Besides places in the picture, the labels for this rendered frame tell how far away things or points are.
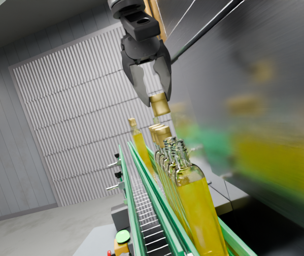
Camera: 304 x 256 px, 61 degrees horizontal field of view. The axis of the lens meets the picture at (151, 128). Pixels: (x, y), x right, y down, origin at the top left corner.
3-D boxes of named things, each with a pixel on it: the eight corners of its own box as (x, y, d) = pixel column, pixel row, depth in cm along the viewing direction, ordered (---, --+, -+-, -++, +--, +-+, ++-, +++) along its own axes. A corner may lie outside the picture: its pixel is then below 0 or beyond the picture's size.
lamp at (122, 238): (131, 241, 82) (128, 232, 82) (117, 246, 82) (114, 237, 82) (130, 234, 87) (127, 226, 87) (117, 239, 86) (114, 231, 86)
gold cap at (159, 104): (172, 112, 53) (166, 91, 52) (156, 117, 52) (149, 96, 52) (168, 112, 56) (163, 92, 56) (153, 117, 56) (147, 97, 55)
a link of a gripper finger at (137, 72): (147, 107, 59) (141, 66, 58) (151, 106, 53) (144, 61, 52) (134, 109, 59) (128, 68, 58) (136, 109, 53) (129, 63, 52)
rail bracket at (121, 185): (131, 204, 99) (121, 171, 98) (113, 211, 98) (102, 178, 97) (131, 200, 103) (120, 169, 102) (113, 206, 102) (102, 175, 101)
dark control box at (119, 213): (135, 225, 109) (129, 207, 108) (116, 232, 108) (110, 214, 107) (133, 218, 117) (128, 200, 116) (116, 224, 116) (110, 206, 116)
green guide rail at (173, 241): (196, 291, 46) (183, 250, 45) (191, 293, 46) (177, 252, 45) (131, 150, 219) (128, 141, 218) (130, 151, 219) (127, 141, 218)
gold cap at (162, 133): (176, 144, 59) (170, 125, 59) (161, 149, 59) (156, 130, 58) (172, 142, 63) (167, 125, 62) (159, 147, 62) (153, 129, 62)
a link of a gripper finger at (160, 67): (175, 96, 60) (158, 59, 59) (181, 95, 54) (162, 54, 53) (163, 102, 60) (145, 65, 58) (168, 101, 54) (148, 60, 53)
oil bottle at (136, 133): (150, 161, 157) (136, 117, 155) (142, 164, 157) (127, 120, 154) (149, 160, 163) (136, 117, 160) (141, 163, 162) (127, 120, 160)
